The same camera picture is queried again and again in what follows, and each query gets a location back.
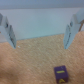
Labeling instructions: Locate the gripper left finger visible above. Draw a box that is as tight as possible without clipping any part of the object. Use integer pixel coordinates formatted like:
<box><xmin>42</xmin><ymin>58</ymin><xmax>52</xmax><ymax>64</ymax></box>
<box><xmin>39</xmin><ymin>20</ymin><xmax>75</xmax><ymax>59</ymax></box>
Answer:
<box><xmin>0</xmin><ymin>13</ymin><xmax>18</xmax><ymax>49</ymax></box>

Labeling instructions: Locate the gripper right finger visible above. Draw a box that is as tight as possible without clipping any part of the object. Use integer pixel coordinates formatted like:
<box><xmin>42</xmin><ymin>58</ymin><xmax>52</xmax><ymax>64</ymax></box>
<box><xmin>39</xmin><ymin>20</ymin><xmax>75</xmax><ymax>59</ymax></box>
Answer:
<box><xmin>63</xmin><ymin>12</ymin><xmax>84</xmax><ymax>51</ymax></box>

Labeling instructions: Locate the purple block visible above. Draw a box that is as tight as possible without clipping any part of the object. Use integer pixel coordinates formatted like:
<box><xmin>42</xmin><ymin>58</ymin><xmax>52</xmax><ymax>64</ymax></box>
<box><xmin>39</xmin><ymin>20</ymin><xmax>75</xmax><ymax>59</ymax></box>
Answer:
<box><xmin>53</xmin><ymin>65</ymin><xmax>70</xmax><ymax>84</ymax></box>

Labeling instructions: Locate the white cabinet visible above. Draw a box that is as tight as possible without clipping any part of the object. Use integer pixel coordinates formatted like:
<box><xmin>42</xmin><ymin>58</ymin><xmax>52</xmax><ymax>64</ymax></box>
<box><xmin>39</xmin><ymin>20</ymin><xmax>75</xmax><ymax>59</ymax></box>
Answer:
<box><xmin>0</xmin><ymin>0</ymin><xmax>84</xmax><ymax>43</ymax></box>

